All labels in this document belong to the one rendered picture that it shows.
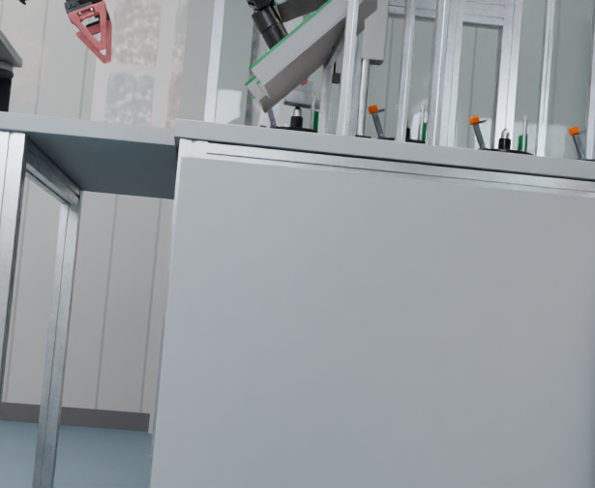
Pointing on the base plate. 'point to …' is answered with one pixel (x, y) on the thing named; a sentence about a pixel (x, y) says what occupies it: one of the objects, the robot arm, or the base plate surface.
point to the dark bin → (296, 8)
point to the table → (101, 152)
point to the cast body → (301, 97)
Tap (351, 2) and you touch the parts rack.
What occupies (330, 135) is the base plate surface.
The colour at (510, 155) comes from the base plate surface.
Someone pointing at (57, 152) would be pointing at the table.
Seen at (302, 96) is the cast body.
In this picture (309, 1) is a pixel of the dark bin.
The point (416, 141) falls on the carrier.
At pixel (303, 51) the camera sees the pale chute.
